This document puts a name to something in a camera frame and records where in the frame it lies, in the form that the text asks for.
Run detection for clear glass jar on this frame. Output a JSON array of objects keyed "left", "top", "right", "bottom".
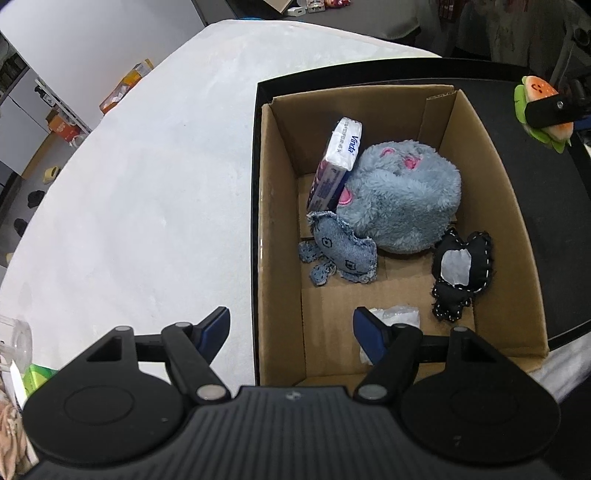
[{"left": 0, "top": 314, "right": 33, "bottom": 370}]

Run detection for orange box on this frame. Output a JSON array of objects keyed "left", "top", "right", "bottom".
[{"left": 99, "top": 59, "right": 155, "bottom": 115}]

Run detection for white plastic packet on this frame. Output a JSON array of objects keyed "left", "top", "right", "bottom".
[{"left": 359, "top": 305, "right": 421, "bottom": 365}]

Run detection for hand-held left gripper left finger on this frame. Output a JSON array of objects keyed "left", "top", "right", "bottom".
[{"left": 85, "top": 307, "right": 232, "bottom": 404}]

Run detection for black tray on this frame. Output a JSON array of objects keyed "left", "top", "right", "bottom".
[{"left": 252, "top": 58, "right": 591, "bottom": 386}]

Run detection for dark padded bench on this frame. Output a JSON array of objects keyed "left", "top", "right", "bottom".
[{"left": 203, "top": 0, "right": 421, "bottom": 47}]

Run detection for black fabric toy white patch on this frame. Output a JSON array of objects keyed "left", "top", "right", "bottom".
[{"left": 431, "top": 228, "right": 496, "bottom": 322}]

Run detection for burger plush toy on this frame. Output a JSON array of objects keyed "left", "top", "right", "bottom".
[{"left": 514, "top": 75, "right": 575, "bottom": 154}]

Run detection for grey plush toy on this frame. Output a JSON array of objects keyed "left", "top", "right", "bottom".
[{"left": 336, "top": 141, "right": 462, "bottom": 254}]

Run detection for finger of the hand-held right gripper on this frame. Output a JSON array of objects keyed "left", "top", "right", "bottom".
[{"left": 526, "top": 95, "right": 589, "bottom": 128}]

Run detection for beige cloth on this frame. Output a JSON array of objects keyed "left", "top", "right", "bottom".
[{"left": 0, "top": 392, "right": 28, "bottom": 476}]

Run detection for denim fabric toy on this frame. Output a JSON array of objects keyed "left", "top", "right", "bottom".
[{"left": 298, "top": 211, "right": 378, "bottom": 287}]

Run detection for purple tissue pack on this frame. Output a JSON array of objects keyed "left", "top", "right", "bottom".
[{"left": 307, "top": 116, "right": 363, "bottom": 214}]

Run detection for green packet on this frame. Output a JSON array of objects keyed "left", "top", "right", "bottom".
[{"left": 23, "top": 364, "right": 58, "bottom": 398}]

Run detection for orange white carton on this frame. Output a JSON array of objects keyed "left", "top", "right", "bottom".
[{"left": 46, "top": 108, "right": 88, "bottom": 141}]

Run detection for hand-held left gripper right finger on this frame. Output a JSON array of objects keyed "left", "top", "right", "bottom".
[{"left": 353, "top": 308, "right": 504, "bottom": 404}]

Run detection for cardboard box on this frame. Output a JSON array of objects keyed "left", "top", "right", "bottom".
[{"left": 259, "top": 84, "right": 550, "bottom": 388}]

